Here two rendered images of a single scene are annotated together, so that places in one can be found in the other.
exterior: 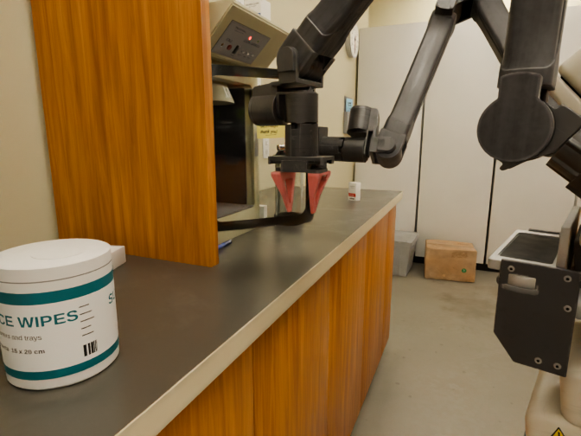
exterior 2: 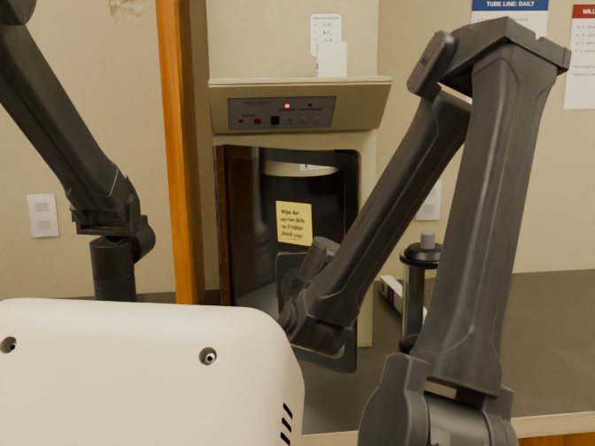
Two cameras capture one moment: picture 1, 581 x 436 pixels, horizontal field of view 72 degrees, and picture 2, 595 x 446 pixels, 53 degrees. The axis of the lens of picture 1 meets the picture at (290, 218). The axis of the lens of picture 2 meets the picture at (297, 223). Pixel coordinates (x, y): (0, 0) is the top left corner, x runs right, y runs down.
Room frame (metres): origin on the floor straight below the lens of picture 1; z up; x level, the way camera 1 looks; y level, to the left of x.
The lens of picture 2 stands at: (0.53, -0.85, 1.53)
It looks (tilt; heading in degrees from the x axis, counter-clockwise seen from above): 15 degrees down; 60
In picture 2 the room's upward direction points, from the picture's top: 1 degrees counter-clockwise
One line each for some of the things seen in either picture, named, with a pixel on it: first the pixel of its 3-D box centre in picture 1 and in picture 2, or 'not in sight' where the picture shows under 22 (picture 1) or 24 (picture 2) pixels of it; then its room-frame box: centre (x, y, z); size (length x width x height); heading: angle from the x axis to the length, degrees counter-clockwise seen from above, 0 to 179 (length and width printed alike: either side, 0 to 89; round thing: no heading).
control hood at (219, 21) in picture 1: (246, 41); (298, 105); (1.09, 0.11, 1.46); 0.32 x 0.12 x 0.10; 157
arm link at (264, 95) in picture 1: (282, 90); (119, 227); (0.73, 0.01, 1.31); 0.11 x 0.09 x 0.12; 53
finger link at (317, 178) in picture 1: (306, 186); not in sight; (0.70, -0.03, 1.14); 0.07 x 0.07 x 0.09; 67
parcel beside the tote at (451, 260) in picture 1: (449, 259); not in sight; (3.41, -1.41, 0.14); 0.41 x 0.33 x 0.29; 73
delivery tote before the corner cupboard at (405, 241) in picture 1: (381, 250); not in sight; (3.62, -0.85, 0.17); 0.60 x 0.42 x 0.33; 65
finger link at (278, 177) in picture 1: (296, 186); not in sight; (0.71, -0.01, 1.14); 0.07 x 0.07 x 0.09; 67
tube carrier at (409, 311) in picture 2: not in sight; (424, 303); (1.32, 0.01, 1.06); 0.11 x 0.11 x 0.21
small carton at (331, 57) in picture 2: (258, 14); (331, 59); (1.14, 0.09, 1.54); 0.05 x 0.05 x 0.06; 62
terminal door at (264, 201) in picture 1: (260, 150); (284, 257); (1.03, 0.07, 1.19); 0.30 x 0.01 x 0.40; 115
